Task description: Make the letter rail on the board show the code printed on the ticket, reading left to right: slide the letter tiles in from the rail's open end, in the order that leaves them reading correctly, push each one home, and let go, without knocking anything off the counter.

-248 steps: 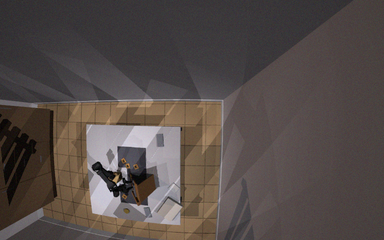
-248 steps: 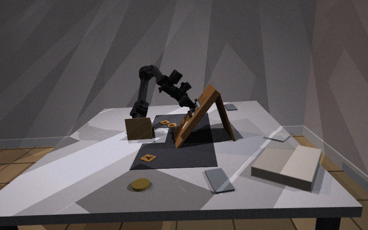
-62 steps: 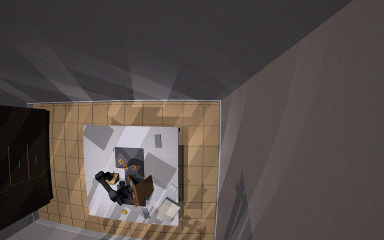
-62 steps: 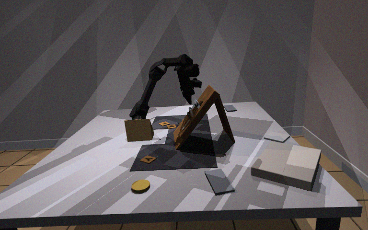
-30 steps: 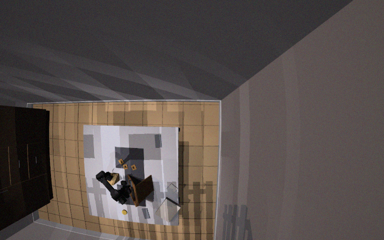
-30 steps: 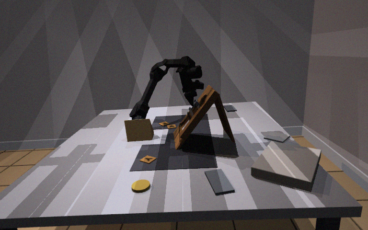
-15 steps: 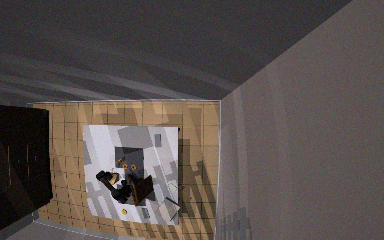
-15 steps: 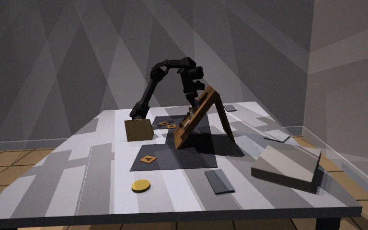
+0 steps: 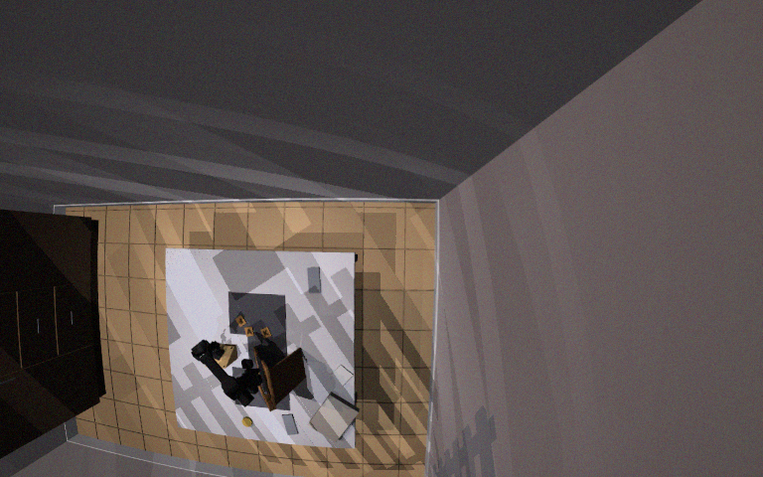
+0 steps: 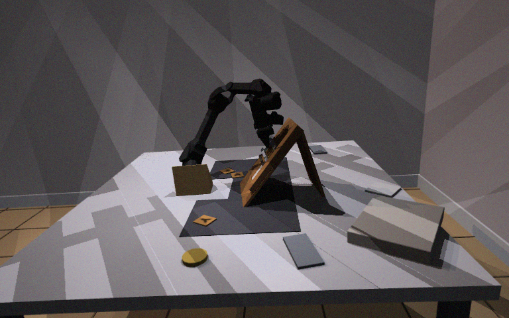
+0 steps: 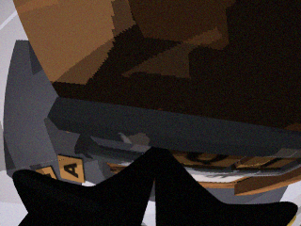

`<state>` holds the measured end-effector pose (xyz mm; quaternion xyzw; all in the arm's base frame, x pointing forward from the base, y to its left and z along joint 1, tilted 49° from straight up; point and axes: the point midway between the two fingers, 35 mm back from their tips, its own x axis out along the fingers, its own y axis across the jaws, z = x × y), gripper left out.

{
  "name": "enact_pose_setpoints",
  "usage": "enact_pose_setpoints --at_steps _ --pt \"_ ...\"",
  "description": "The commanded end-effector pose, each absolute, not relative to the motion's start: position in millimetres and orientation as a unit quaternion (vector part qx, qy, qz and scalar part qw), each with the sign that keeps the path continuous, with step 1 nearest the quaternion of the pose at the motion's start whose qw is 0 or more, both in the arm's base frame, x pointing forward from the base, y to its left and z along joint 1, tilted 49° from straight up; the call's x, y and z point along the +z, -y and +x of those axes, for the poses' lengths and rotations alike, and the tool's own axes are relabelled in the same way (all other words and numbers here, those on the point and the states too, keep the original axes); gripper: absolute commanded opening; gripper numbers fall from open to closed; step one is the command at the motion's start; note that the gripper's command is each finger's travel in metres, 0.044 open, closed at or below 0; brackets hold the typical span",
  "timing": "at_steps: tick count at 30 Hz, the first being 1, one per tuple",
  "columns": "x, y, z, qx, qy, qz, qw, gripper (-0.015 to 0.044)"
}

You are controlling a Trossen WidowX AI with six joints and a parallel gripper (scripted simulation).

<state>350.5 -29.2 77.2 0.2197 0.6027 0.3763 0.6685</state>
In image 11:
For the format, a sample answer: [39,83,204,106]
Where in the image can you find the white paper ticket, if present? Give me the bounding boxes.
[192,174,241,184]

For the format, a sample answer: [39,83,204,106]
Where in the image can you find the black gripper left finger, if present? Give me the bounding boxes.
[12,147,159,226]

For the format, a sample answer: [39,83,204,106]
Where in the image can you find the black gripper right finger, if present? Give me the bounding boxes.
[154,148,298,226]

